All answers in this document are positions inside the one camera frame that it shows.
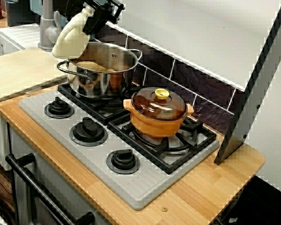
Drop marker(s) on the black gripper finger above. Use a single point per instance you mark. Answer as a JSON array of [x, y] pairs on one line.
[[75, 7], [94, 24]]

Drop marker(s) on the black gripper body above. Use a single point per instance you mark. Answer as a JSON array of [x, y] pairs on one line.
[[107, 8]]

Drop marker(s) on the cream plastic detergent bottle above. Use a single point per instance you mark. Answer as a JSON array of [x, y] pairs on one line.
[[70, 39]]

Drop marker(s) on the tan toy bread loaf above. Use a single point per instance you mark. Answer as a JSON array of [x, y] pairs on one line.
[[91, 65]]

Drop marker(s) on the dark grey box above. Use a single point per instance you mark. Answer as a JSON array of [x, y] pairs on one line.
[[21, 11]]

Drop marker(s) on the stainless steel pot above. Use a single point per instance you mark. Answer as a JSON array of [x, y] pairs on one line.
[[96, 86]]

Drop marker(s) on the white toy sink unit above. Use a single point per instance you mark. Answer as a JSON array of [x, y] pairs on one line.
[[16, 35]]

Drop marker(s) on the light wooden cutting board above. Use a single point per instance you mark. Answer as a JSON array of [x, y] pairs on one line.
[[18, 72]]

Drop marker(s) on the black burner grate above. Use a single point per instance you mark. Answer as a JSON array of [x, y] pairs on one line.
[[173, 164], [103, 114]]

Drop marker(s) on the black stove knob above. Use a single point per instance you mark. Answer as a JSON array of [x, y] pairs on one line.
[[87, 132], [58, 109], [123, 161]]

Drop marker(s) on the brown lid with yellow knob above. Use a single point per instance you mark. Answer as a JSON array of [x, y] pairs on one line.
[[145, 105]]

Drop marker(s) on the orange toy pot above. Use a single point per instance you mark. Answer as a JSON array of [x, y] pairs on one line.
[[154, 129]]

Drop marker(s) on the dark tile backsplash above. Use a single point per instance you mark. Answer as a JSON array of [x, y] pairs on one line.
[[201, 93]]

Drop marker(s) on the grey stove top panel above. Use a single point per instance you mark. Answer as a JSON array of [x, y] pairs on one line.
[[142, 189]]

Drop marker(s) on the dark grey hood side panel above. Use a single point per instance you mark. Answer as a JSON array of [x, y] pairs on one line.
[[234, 140]]

